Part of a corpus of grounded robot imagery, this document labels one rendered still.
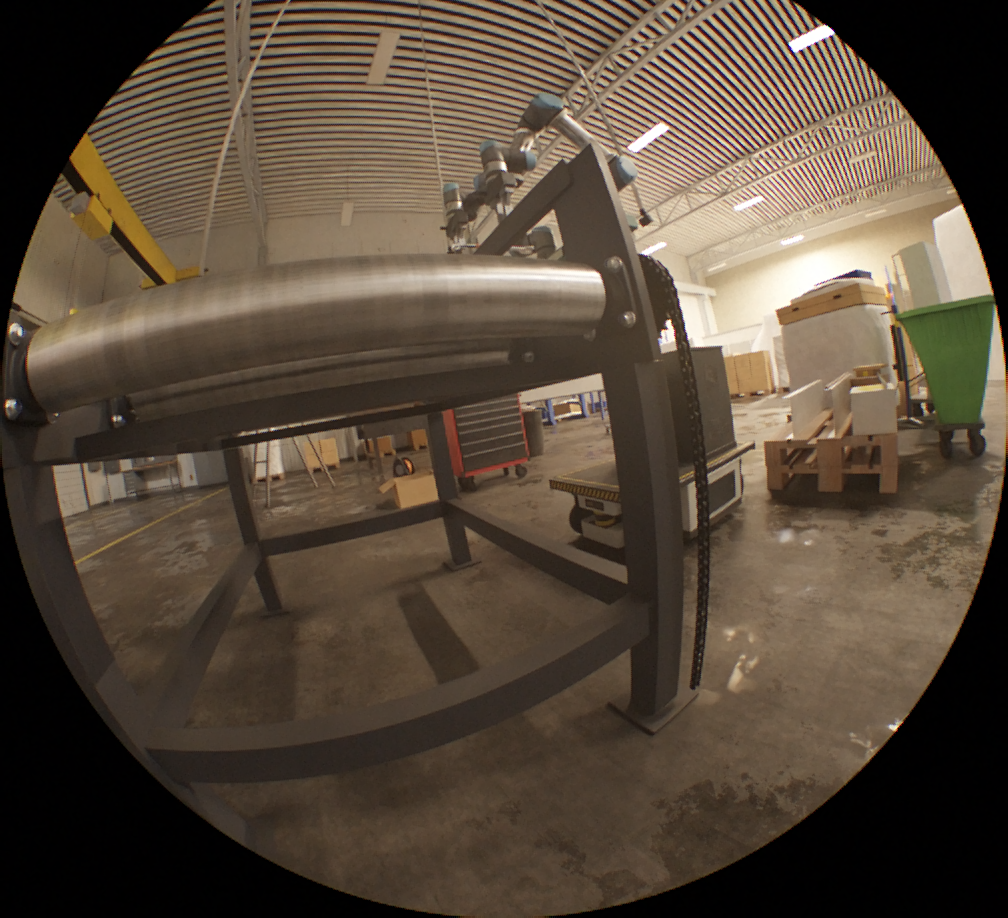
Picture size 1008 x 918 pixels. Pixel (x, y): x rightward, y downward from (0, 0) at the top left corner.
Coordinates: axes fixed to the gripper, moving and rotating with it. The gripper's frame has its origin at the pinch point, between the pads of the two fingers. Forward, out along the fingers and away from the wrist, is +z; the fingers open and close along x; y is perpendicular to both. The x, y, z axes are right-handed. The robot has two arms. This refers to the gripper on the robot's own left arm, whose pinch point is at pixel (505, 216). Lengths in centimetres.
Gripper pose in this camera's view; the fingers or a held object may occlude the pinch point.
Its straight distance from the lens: 113.6
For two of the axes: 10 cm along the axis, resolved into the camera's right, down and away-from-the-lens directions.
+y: -8.7, 1.6, -4.6
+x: 4.5, -0.7, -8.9
